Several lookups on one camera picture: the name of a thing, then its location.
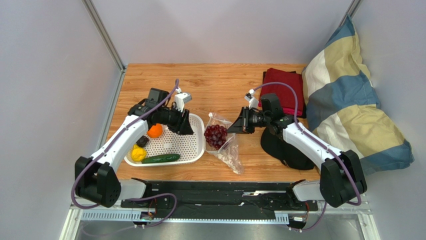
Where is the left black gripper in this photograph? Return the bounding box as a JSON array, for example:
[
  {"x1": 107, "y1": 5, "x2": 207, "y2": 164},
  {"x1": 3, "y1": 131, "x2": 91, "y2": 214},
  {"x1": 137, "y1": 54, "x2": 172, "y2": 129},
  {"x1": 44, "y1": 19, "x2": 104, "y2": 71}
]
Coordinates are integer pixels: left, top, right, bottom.
[{"x1": 158, "y1": 105, "x2": 194, "y2": 136}]

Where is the red grape bunch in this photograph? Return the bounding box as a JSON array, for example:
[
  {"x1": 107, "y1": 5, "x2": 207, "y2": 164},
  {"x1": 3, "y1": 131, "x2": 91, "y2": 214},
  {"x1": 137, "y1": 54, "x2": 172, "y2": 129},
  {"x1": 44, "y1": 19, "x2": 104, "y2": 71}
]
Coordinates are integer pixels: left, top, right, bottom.
[{"x1": 203, "y1": 124, "x2": 228, "y2": 150}]

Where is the clear zip top bag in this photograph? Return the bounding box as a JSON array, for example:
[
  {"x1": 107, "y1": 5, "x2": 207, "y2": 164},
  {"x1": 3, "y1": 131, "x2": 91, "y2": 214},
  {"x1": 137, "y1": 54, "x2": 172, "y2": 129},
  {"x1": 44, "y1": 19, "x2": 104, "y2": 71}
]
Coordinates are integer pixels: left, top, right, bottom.
[{"x1": 204, "y1": 112, "x2": 244, "y2": 175}]

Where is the orange fruit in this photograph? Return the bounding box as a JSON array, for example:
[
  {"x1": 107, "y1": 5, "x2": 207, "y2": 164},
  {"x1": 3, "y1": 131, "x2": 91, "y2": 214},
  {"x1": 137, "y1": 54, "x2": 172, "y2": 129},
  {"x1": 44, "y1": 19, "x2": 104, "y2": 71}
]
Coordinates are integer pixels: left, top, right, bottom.
[{"x1": 146, "y1": 123, "x2": 163, "y2": 139}]

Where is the green cucumber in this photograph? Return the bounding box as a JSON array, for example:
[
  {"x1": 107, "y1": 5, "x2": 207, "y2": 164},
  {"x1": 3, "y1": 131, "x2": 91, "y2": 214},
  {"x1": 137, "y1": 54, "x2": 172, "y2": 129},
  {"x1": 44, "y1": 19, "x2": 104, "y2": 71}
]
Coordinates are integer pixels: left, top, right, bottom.
[{"x1": 141, "y1": 153, "x2": 181, "y2": 164}]

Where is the yellow lemon toy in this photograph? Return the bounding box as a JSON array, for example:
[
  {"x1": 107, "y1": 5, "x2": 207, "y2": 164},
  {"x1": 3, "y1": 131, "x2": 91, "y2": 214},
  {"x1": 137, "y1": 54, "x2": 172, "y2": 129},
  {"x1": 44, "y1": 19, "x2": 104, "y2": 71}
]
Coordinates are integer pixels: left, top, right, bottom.
[{"x1": 130, "y1": 144, "x2": 147, "y2": 162}]

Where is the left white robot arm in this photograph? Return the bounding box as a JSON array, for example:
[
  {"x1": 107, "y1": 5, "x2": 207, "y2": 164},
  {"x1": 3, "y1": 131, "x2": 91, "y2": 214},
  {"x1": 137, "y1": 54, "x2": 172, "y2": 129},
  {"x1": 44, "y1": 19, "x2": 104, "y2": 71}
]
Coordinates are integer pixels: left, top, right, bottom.
[{"x1": 71, "y1": 86, "x2": 194, "y2": 209}]

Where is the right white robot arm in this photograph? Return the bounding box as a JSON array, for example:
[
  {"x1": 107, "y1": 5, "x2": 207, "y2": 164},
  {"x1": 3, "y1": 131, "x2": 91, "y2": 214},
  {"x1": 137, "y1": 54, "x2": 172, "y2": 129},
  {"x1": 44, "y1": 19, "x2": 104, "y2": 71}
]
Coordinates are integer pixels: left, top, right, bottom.
[{"x1": 227, "y1": 93, "x2": 367, "y2": 208}]

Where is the white perforated plastic basket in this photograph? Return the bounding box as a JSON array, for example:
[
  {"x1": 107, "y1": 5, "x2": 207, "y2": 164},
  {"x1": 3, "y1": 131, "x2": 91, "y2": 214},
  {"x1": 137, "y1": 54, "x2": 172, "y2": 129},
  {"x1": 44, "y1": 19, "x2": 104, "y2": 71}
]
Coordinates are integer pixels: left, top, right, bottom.
[{"x1": 124, "y1": 113, "x2": 205, "y2": 167}]

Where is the black baseball cap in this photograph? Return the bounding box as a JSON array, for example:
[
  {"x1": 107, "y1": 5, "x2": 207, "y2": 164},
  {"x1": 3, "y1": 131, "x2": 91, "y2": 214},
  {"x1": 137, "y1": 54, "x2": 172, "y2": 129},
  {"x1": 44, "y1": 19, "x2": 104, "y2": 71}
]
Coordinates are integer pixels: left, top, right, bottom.
[{"x1": 260, "y1": 128, "x2": 315, "y2": 170}]

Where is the blue yellow checked pillow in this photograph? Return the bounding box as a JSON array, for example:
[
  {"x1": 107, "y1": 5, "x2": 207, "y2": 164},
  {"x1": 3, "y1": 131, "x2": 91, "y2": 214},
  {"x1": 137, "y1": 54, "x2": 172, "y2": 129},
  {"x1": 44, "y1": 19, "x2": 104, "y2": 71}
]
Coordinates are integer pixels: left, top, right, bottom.
[{"x1": 302, "y1": 16, "x2": 415, "y2": 175}]

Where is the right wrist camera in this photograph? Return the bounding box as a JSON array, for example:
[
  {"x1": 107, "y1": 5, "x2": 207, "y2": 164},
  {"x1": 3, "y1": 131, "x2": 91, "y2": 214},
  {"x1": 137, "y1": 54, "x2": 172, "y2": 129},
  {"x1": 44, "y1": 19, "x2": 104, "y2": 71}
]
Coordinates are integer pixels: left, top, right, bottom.
[{"x1": 244, "y1": 89, "x2": 259, "y2": 109}]

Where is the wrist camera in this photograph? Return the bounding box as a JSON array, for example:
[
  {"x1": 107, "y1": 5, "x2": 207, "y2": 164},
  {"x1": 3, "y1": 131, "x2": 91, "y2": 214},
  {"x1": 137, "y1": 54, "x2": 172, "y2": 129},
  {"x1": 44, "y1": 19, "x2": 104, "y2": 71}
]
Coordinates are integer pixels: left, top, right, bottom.
[
  {"x1": 244, "y1": 89, "x2": 259, "y2": 109},
  {"x1": 173, "y1": 87, "x2": 192, "y2": 113}
]

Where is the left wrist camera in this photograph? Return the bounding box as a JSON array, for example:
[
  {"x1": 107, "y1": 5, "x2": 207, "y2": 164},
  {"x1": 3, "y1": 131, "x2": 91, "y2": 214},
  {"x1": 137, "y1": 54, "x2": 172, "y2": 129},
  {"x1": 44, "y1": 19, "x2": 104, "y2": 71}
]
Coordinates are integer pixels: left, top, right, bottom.
[{"x1": 173, "y1": 87, "x2": 192, "y2": 113}]

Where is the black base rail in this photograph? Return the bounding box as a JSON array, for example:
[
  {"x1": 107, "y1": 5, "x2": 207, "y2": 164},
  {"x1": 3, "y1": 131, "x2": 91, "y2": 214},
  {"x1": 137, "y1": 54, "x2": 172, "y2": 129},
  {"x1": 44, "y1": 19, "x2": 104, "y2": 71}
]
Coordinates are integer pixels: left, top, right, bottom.
[{"x1": 120, "y1": 180, "x2": 319, "y2": 221}]

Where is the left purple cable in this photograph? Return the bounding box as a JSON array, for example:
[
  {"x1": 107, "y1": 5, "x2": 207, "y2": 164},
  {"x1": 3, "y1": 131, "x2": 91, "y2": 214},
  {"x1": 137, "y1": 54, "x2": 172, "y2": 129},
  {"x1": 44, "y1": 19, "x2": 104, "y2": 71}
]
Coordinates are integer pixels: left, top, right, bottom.
[{"x1": 70, "y1": 78, "x2": 181, "y2": 229}]

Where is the aluminium frame post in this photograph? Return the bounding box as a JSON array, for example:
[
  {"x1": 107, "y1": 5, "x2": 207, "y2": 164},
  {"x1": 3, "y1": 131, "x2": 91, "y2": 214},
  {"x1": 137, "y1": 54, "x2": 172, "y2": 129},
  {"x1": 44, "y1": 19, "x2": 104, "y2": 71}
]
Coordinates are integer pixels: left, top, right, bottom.
[{"x1": 82, "y1": 0, "x2": 127, "y2": 73}]

